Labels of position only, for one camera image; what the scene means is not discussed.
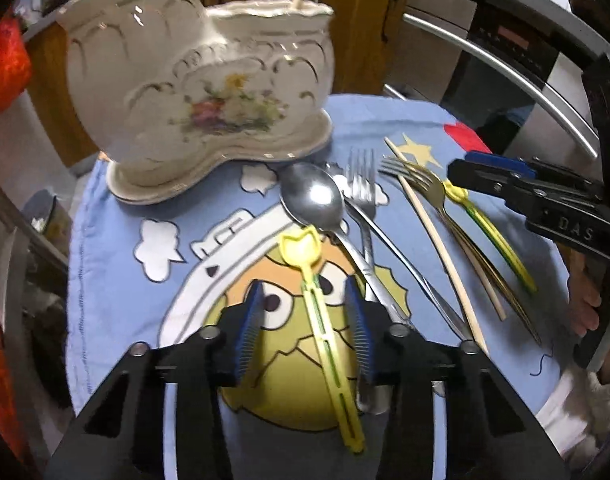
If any slim silver utensil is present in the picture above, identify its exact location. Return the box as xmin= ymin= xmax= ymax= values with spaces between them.
xmin=325 ymin=161 xmax=474 ymax=342

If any white floral ceramic utensil holder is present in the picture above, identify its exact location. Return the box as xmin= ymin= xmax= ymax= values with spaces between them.
xmin=55 ymin=0 xmax=336 ymax=206

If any silver fork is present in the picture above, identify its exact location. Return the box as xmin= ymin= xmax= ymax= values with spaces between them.
xmin=344 ymin=147 xmax=413 ymax=326

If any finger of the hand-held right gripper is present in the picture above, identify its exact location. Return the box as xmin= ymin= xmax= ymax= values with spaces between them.
xmin=447 ymin=159 xmax=538 ymax=213
xmin=464 ymin=151 xmax=603 ymax=197

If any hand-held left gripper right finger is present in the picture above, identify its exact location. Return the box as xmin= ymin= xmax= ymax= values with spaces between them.
xmin=342 ymin=275 xmax=570 ymax=480

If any person's right hand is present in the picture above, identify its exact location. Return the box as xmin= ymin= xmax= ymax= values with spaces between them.
xmin=567 ymin=254 xmax=604 ymax=337

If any person's right forearm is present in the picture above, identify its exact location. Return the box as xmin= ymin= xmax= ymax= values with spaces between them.
xmin=535 ymin=367 xmax=610 ymax=466

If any red plastic bag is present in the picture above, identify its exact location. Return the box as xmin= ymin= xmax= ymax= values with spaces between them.
xmin=0 ymin=10 xmax=33 ymax=113

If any blue cartoon printed cloth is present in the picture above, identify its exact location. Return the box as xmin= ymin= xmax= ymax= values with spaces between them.
xmin=65 ymin=92 xmax=576 ymax=480

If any built-in oven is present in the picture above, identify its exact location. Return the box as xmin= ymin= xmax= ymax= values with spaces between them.
xmin=382 ymin=0 xmax=610 ymax=171

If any silver spoon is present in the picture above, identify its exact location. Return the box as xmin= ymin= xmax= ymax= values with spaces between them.
xmin=279 ymin=161 xmax=392 ymax=413

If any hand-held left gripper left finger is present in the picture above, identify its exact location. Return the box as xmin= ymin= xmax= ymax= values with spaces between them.
xmin=45 ymin=279 xmax=266 ymax=480

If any dark trash bin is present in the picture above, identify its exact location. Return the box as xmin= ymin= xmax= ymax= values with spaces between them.
xmin=22 ymin=190 xmax=74 ymax=257

